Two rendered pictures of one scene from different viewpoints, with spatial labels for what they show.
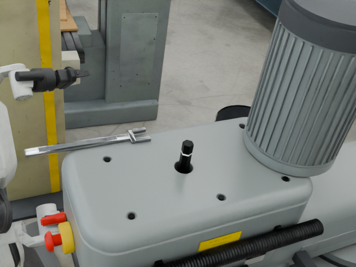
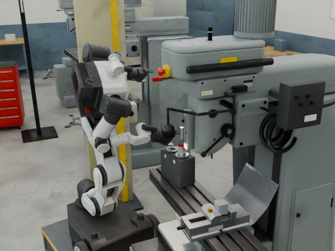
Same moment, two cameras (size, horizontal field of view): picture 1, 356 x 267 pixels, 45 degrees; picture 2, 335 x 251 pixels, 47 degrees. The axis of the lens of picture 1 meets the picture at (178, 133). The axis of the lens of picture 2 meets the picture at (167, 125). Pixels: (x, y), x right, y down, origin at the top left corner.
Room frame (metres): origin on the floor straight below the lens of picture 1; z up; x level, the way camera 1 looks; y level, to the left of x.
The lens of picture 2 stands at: (-1.30, -0.04, 2.16)
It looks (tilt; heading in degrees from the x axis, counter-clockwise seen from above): 20 degrees down; 7
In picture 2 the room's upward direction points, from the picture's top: 1 degrees counter-clockwise
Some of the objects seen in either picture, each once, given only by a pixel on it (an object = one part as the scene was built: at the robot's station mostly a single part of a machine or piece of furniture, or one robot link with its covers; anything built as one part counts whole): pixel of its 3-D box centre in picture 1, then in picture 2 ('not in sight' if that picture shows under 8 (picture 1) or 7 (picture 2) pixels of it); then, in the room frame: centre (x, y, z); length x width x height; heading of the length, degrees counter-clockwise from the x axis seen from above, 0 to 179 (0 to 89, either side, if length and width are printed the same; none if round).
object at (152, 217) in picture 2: not in sight; (152, 227); (1.02, 0.36, 0.50); 0.20 x 0.05 x 0.20; 42
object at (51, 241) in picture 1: (53, 240); (161, 71); (0.48, 0.20, 1.76); 0.04 x 0.03 x 0.04; 29
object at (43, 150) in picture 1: (89, 143); (171, 38); (0.62, 0.17, 1.89); 0.24 x 0.04 x 0.01; 119
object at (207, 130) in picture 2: not in sight; (208, 121); (0.61, -0.03, 1.47); 0.21 x 0.19 x 0.32; 29
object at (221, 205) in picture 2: not in sight; (220, 206); (0.47, -0.10, 1.05); 0.06 x 0.05 x 0.06; 27
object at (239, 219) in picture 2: not in sight; (215, 217); (0.46, -0.07, 0.99); 0.35 x 0.15 x 0.11; 117
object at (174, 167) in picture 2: not in sight; (177, 165); (0.96, 0.17, 1.04); 0.22 x 0.12 x 0.20; 41
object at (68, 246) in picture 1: (66, 237); (166, 71); (0.49, 0.18, 1.76); 0.06 x 0.02 x 0.06; 29
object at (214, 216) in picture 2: not in sight; (211, 212); (0.44, -0.05, 1.03); 0.12 x 0.06 x 0.04; 27
